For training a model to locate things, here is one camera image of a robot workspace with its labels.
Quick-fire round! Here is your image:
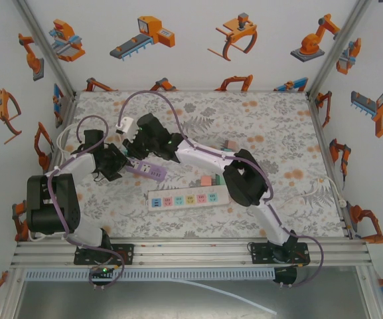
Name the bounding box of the purple power strip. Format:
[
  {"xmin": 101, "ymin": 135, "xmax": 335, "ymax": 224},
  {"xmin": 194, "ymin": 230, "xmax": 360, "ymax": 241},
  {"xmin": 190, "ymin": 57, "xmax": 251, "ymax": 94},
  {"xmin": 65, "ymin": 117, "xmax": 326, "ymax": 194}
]
[{"xmin": 124, "ymin": 159, "xmax": 168, "ymax": 182}]

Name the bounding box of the white power strip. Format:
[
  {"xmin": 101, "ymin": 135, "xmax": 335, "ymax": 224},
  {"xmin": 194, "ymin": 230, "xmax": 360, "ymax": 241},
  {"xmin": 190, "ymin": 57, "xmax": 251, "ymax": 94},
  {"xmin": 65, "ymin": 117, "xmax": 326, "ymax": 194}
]
[{"xmin": 147, "ymin": 184, "xmax": 230, "ymax": 212}]

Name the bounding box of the floral patterned tablecloth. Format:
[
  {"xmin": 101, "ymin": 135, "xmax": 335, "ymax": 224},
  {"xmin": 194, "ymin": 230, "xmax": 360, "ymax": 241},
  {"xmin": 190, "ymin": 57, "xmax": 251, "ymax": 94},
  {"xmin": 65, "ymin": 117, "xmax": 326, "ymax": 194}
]
[{"xmin": 43, "ymin": 90, "xmax": 350, "ymax": 240}]

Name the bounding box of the black controller board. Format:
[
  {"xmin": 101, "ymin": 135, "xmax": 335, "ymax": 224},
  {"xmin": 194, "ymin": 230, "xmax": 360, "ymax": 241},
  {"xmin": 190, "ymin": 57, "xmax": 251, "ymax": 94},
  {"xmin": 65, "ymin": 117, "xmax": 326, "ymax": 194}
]
[
  {"xmin": 90, "ymin": 265, "xmax": 116, "ymax": 277},
  {"xmin": 275, "ymin": 266, "xmax": 299, "ymax": 284}
]

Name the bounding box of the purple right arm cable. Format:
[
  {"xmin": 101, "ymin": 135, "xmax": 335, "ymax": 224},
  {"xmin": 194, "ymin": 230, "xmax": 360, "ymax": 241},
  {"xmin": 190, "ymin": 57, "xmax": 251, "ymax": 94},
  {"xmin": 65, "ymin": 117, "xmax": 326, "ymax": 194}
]
[{"xmin": 117, "ymin": 90, "xmax": 327, "ymax": 289}]

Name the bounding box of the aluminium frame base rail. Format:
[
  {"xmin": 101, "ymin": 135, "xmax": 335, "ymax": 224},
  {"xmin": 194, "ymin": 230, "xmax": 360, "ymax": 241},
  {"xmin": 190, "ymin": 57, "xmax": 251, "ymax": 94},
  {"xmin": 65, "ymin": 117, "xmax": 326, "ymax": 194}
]
[{"xmin": 11, "ymin": 239, "xmax": 370, "ymax": 268}]

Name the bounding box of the aluminium frame corner post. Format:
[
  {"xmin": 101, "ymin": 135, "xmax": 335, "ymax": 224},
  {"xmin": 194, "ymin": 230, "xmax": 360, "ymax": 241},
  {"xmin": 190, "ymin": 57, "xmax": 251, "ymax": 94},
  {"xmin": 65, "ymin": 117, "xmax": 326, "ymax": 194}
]
[
  {"xmin": 11, "ymin": 0, "xmax": 78, "ymax": 97},
  {"xmin": 305, "ymin": 0, "xmax": 374, "ymax": 97}
]

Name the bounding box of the white slotted cable duct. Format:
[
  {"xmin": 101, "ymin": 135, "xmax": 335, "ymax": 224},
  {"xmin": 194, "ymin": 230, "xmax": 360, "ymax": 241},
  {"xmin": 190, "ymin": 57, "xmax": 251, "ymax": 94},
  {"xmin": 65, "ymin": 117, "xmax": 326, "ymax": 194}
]
[{"xmin": 24, "ymin": 268, "xmax": 275, "ymax": 282}]

